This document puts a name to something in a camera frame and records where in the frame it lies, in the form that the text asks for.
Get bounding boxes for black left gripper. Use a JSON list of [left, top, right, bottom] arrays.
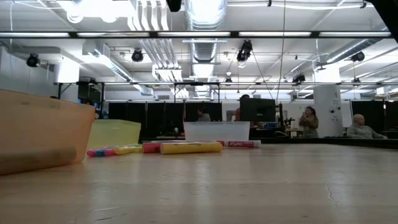
[[166, 0, 183, 12]]

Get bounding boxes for yellow translucent plastic bin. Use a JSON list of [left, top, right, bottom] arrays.
[[88, 119, 142, 151]]

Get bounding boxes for yellow-orange highlighter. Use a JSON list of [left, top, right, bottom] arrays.
[[160, 141, 224, 156]]

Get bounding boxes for pink highlighter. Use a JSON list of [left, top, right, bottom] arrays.
[[142, 142, 163, 154]]

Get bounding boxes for red Expo marker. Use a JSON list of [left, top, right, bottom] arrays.
[[216, 139, 262, 149]]

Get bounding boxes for white ceiling pipes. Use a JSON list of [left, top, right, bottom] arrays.
[[129, 0, 184, 82]]

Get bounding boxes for black pipe truss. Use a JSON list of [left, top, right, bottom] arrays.
[[52, 80, 398, 103]]

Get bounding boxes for black bar with light strips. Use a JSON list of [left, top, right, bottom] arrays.
[[0, 30, 392, 40]]

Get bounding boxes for person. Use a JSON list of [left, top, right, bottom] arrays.
[[234, 94, 251, 122], [197, 107, 211, 123], [298, 105, 320, 139], [346, 113, 389, 140]]

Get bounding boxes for black curtain partition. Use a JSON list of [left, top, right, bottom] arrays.
[[350, 100, 398, 131], [107, 101, 223, 138]]

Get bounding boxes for clear plastic bin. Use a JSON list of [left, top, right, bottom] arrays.
[[183, 121, 251, 142]]

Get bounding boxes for black monitor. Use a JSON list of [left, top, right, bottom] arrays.
[[239, 98, 277, 123]]

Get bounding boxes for thin yellow-orange marker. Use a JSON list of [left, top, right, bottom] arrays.
[[113, 145, 143, 156]]

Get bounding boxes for black equipment stand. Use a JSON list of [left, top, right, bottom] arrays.
[[277, 102, 295, 138]]

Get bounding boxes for orange translucent plastic bin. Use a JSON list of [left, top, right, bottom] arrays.
[[0, 89, 96, 175]]

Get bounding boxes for white pillar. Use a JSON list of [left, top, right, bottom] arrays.
[[313, 63, 345, 138]]

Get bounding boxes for silver round ceiling duct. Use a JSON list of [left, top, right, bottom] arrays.
[[185, 0, 228, 97]]

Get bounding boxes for black aluminium table frame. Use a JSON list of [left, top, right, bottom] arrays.
[[138, 136, 398, 149]]

